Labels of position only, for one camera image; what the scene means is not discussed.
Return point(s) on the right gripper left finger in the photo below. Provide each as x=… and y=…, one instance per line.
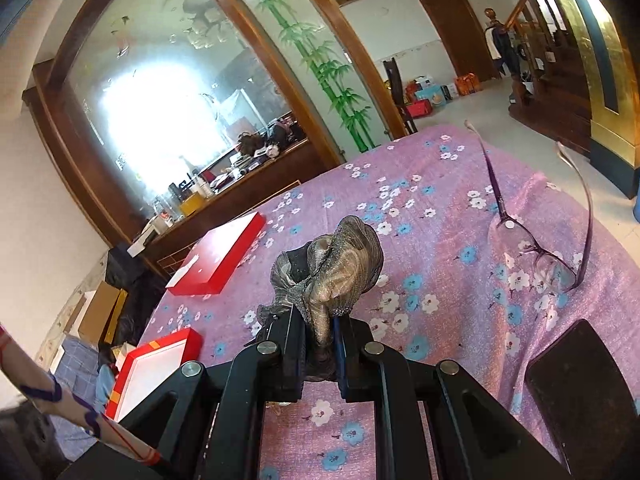
x=207, y=421

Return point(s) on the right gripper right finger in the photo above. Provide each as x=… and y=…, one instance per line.
x=433, y=421

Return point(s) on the grey organza scrunchie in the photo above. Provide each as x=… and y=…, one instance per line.
x=324, y=279

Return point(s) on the red open gift box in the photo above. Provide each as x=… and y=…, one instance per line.
x=147, y=366

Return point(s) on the cardboard box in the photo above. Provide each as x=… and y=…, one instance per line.
x=99, y=320

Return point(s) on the red box lid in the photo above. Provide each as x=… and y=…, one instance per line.
x=211, y=262

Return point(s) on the black smartphone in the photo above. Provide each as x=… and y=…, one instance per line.
x=586, y=405

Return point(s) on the purple floral bedspread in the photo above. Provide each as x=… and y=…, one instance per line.
x=487, y=262

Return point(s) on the black wooden chair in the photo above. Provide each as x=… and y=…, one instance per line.
x=397, y=93

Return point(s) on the wooden staircase railing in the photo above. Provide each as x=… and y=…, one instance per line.
x=552, y=90

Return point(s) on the brown wooden door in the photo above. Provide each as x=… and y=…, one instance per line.
x=459, y=31

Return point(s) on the left forearm with strap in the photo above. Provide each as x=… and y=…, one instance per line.
x=51, y=398

